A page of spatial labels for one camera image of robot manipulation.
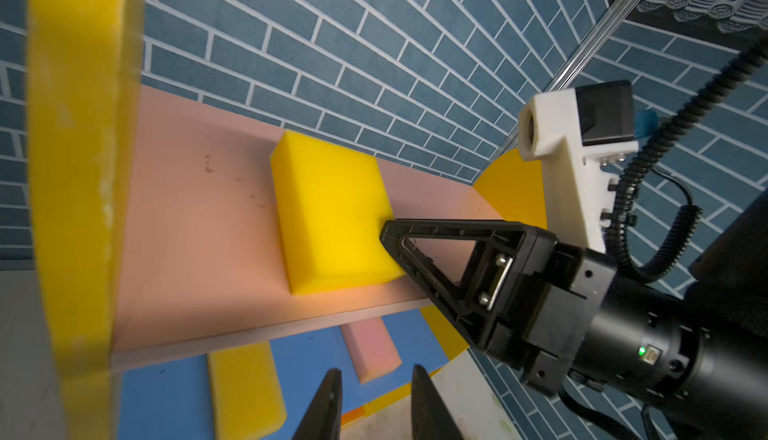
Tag textured yellow sponge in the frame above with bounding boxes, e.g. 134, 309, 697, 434
207, 342, 287, 440

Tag aluminium right corner post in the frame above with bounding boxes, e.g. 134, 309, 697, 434
491, 0, 676, 162

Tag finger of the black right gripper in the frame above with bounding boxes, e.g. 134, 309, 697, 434
380, 219, 543, 350

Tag small yellow sponge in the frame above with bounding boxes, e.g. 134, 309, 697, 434
270, 131, 404, 295

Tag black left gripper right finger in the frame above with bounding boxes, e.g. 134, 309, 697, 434
411, 364, 463, 440

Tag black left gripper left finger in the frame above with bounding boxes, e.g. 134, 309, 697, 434
292, 368, 343, 440

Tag yellow pink blue wooden shelf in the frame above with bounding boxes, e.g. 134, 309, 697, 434
26, 0, 543, 439

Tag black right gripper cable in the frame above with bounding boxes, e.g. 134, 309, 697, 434
602, 34, 768, 285

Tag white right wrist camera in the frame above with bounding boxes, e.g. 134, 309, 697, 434
518, 80, 639, 253

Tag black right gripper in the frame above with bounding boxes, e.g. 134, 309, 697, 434
479, 229, 767, 439

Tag pink rectangular sponge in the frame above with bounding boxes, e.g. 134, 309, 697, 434
340, 317, 402, 384

